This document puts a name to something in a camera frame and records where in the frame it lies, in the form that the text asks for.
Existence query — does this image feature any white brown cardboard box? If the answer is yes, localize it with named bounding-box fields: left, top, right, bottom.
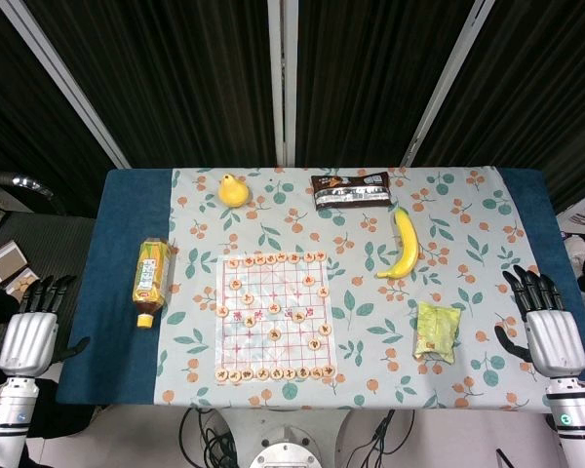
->
left=0, top=240, right=31, bottom=285

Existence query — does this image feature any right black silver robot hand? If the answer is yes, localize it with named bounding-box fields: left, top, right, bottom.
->
left=494, top=265, right=585, bottom=380

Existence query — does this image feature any black cable bundle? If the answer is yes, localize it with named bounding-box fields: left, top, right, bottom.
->
left=178, top=407, right=243, bottom=468
left=358, top=409, right=416, bottom=468

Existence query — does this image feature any green snack bag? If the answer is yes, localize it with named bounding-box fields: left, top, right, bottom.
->
left=412, top=300, right=462, bottom=365

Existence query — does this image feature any yellow banana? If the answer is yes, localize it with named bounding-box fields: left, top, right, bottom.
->
left=375, top=207, right=420, bottom=280

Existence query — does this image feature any yellow label tea bottle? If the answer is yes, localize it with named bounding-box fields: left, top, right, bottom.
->
left=133, top=237, right=172, bottom=329

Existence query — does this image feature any white metal frame post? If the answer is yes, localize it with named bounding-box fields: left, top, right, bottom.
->
left=266, top=0, right=299, bottom=167
left=0, top=0, right=131, bottom=170
left=398, top=0, right=501, bottom=170

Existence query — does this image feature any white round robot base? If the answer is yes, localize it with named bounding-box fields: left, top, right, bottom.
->
left=248, top=424, right=324, bottom=468

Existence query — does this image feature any small patterned cardboard box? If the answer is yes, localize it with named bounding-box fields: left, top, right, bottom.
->
left=4, top=266, right=44, bottom=296

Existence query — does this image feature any yellow pear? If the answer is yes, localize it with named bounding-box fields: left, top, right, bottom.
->
left=217, top=174, right=250, bottom=210

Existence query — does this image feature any blue table cloth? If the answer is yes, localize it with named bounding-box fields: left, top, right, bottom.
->
left=56, top=167, right=585, bottom=413

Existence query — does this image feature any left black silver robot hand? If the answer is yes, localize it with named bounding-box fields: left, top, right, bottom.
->
left=0, top=275, right=92, bottom=377

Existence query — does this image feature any white red-lined chess board sheet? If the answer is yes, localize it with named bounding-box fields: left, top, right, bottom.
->
left=215, top=251, right=338, bottom=384

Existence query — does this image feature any brown snack packet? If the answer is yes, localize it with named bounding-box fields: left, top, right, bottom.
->
left=310, top=171, right=391, bottom=212

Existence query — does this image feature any floral fruit print tablecloth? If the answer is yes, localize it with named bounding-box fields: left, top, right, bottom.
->
left=153, top=167, right=552, bottom=410

